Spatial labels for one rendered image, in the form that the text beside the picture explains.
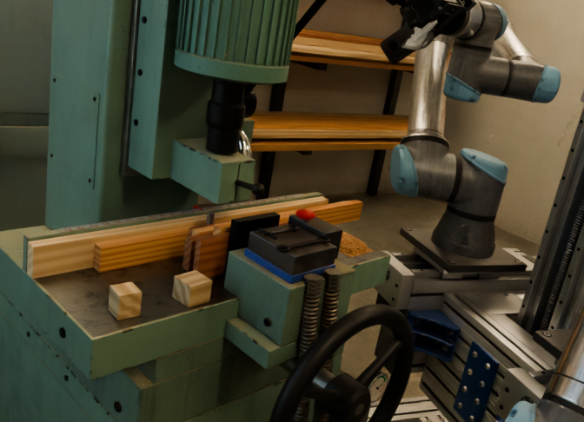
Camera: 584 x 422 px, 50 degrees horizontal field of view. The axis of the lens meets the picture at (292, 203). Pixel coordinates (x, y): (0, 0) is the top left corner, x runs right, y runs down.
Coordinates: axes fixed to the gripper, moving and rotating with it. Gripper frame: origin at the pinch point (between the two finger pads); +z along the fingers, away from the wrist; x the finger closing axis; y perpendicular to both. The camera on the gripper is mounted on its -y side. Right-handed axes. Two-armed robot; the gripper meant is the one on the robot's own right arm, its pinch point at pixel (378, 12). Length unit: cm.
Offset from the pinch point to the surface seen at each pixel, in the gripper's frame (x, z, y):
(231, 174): 14.6, 23.7, -23.2
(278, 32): 3.1, 21.6, -3.7
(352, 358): 41, -98, -138
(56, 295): 24, 51, -35
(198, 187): 13.0, 25.8, -29.4
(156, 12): -11.9, 29.3, -16.9
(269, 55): 4.9, 22.4, -6.5
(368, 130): -81, -220, -160
